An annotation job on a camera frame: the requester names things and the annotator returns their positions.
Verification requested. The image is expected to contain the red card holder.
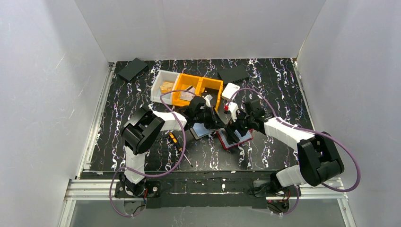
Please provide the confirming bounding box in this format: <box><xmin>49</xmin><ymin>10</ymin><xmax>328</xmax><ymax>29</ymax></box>
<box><xmin>217</xmin><ymin>128</ymin><xmax>253</xmax><ymax>150</ymax></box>

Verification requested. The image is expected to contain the silver VIP card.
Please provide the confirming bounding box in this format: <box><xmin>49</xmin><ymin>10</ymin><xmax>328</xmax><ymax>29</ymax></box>
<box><xmin>180</xmin><ymin>87</ymin><xmax>196</xmax><ymax>101</ymax></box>

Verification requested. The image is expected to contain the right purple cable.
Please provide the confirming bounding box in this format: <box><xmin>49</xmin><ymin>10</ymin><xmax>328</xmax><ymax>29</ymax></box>
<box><xmin>226</xmin><ymin>87</ymin><xmax>361</xmax><ymax>216</ymax></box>

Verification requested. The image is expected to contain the black yellow screwdriver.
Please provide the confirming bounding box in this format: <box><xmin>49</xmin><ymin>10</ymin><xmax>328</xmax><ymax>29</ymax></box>
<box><xmin>168</xmin><ymin>132</ymin><xmax>193</xmax><ymax>167</ymax></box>

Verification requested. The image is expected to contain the black flat box right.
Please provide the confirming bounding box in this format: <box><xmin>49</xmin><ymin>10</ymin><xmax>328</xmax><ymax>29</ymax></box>
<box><xmin>218</xmin><ymin>65</ymin><xmax>250</xmax><ymax>85</ymax></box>

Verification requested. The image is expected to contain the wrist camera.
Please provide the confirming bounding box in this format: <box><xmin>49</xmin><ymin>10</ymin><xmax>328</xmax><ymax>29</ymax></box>
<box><xmin>203</xmin><ymin>95</ymin><xmax>213</xmax><ymax>108</ymax></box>
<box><xmin>224</xmin><ymin>102</ymin><xmax>239</xmax><ymax>122</ymax></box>

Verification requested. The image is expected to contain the black flat box left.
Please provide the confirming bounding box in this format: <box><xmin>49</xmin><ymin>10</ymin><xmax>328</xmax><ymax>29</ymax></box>
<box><xmin>117</xmin><ymin>58</ymin><xmax>148</xmax><ymax>82</ymax></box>

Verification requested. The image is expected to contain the gold card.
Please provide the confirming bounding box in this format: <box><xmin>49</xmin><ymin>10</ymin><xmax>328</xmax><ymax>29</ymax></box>
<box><xmin>161</xmin><ymin>81</ymin><xmax>174</xmax><ymax>87</ymax></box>
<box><xmin>160</xmin><ymin>85</ymin><xmax>173</xmax><ymax>94</ymax></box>

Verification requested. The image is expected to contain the black flat box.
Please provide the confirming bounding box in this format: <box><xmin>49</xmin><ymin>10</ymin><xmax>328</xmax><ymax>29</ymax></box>
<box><xmin>218</xmin><ymin>65</ymin><xmax>250</xmax><ymax>85</ymax></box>
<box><xmin>117</xmin><ymin>58</ymin><xmax>148</xmax><ymax>82</ymax></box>

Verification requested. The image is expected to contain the aluminium table rail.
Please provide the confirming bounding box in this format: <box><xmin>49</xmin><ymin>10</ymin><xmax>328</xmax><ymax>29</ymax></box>
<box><xmin>58</xmin><ymin>62</ymin><xmax>116</xmax><ymax>227</ymax></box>

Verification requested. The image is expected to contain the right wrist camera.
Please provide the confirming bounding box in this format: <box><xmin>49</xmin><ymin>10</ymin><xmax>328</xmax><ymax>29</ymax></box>
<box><xmin>224</xmin><ymin>102</ymin><xmax>239</xmax><ymax>122</ymax></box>

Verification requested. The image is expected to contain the yellow bin with black card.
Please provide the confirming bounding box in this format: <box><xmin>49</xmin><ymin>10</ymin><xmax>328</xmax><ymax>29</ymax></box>
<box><xmin>196</xmin><ymin>77</ymin><xmax>223</xmax><ymax>111</ymax></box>

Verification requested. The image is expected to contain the white plastic bin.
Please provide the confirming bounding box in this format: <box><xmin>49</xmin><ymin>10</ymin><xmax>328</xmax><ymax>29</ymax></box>
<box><xmin>150</xmin><ymin>70</ymin><xmax>180</xmax><ymax>103</ymax></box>

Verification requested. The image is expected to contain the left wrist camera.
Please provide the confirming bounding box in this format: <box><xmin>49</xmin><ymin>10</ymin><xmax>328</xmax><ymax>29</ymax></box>
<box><xmin>203</xmin><ymin>95</ymin><xmax>213</xmax><ymax>108</ymax></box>

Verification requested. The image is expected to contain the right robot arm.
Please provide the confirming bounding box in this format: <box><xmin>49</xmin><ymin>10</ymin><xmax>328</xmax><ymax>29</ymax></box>
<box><xmin>224</xmin><ymin>100</ymin><xmax>344</xmax><ymax>191</ymax></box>

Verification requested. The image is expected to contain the yellow bin with silver card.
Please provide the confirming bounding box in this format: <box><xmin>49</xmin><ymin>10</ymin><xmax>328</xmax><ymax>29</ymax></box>
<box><xmin>172</xmin><ymin>73</ymin><xmax>200</xmax><ymax>106</ymax></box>

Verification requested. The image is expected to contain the gold card in white bin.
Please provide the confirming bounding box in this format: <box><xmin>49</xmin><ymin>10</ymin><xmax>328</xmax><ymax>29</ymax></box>
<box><xmin>161</xmin><ymin>81</ymin><xmax>174</xmax><ymax>87</ymax></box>

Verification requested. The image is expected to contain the white small box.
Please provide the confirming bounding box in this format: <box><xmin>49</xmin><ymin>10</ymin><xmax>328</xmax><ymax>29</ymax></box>
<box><xmin>221</xmin><ymin>83</ymin><xmax>241</xmax><ymax>101</ymax></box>

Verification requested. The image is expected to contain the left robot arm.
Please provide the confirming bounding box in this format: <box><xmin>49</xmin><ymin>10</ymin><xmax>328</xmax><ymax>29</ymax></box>
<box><xmin>119</xmin><ymin>96</ymin><xmax>225</xmax><ymax>196</ymax></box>

